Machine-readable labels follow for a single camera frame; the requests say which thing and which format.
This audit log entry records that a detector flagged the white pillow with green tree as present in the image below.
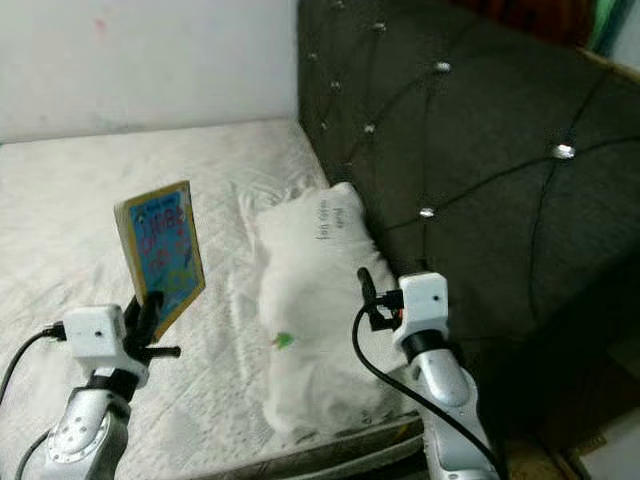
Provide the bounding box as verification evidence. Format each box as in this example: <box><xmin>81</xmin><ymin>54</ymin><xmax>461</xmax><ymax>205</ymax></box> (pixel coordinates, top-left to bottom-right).
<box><xmin>255</xmin><ymin>182</ymin><xmax>411</xmax><ymax>441</ymax></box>

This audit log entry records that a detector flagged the grey quilted mattress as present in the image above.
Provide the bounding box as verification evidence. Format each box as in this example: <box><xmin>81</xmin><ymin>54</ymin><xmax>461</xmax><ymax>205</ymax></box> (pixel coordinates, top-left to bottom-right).
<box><xmin>0</xmin><ymin>118</ymin><xmax>426</xmax><ymax>480</ymax></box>

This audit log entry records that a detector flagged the black tufted headboard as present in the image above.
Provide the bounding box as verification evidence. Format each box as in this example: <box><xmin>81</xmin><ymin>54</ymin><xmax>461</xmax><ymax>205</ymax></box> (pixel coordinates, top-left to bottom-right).
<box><xmin>295</xmin><ymin>0</ymin><xmax>640</xmax><ymax>441</ymax></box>

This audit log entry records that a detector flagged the dark red fabric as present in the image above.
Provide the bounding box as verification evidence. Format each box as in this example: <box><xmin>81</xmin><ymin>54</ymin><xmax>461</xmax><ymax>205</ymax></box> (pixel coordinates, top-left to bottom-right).
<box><xmin>455</xmin><ymin>0</ymin><xmax>593</xmax><ymax>46</ymax></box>

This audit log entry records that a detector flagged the green fabric strip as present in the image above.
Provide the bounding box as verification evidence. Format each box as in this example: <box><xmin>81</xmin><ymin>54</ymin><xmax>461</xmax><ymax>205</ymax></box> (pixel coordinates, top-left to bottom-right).
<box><xmin>588</xmin><ymin>0</ymin><xmax>626</xmax><ymax>53</ymax></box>

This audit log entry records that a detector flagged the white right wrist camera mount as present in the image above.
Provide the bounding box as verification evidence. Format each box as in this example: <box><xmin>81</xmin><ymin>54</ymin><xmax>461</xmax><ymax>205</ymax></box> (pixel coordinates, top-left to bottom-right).
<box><xmin>395</xmin><ymin>272</ymin><xmax>451</xmax><ymax>336</ymax></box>

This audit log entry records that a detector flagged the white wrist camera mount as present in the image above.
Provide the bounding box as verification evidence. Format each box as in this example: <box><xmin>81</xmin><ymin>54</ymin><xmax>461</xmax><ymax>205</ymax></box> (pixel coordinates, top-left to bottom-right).
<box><xmin>395</xmin><ymin>272</ymin><xmax>451</xmax><ymax>336</ymax></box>
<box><xmin>63</xmin><ymin>305</ymin><xmax>129</xmax><ymax>373</ymax></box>

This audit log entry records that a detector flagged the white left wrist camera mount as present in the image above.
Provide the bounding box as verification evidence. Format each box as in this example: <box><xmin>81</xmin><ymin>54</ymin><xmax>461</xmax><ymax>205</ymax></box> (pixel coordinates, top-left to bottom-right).
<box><xmin>63</xmin><ymin>305</ymin><xmax>129</xmax><ymax>373</ymax></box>

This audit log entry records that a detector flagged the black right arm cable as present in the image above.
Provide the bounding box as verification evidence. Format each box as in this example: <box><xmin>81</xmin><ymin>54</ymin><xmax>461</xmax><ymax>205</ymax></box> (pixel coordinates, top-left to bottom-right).
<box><xmin>352</xmin><ymin>300</ymin><xmax>506</xmax><ymax>480</ymax></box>

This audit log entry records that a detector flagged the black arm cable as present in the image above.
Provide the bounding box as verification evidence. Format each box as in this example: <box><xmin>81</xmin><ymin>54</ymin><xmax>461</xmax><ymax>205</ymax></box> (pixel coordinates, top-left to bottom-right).
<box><xmin>352</xmin><ymin>300</ymin><xmax>506</xmax><ymax>480</ymax></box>
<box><xmin>0</xmin><ymin>322</ymin><xmax>69</xmax><ymax>480</ymax></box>

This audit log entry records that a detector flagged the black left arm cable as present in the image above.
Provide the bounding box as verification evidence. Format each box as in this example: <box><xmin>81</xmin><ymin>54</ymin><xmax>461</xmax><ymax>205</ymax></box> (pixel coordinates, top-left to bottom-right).
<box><xmin>0</xmin><ymin>322</ymin><xmax>69</xmax><ymax>480</ymax></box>

